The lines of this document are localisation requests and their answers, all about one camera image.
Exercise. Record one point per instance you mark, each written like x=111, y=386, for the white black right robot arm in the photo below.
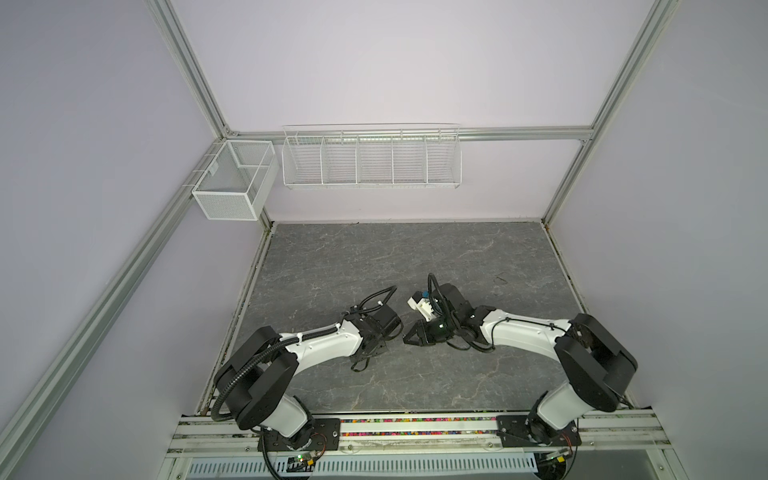
x=598, y=368

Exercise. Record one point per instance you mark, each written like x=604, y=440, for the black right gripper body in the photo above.
x=436, y=330

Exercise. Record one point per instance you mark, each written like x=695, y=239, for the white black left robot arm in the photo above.
x=252, y=385

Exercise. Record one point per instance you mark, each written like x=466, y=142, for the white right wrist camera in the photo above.
x=420, y=302

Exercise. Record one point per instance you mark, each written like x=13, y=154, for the white mesh box basket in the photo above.
x=237, y=181

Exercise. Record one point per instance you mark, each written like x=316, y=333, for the white wire long basket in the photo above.
x=389, y=155

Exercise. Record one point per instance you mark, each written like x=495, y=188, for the white vented cable duct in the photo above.
x=377, y=466

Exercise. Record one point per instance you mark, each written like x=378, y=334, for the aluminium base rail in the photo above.
x=369, y=433

